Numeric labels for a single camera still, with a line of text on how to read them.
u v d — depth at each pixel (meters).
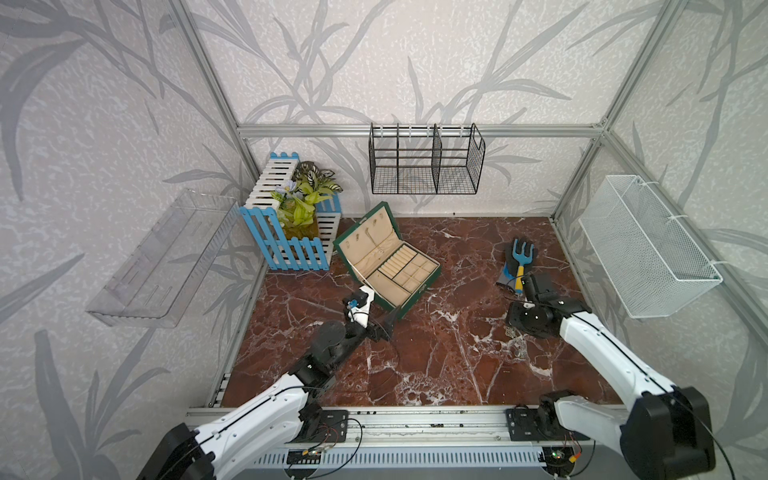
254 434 0.49
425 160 1.05
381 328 0.68
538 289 0.66
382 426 0.75
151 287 0.64
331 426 0.73
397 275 0.97
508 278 1.02
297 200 0.89
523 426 0.72
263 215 0.85
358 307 0.64
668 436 0.39
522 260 1.05
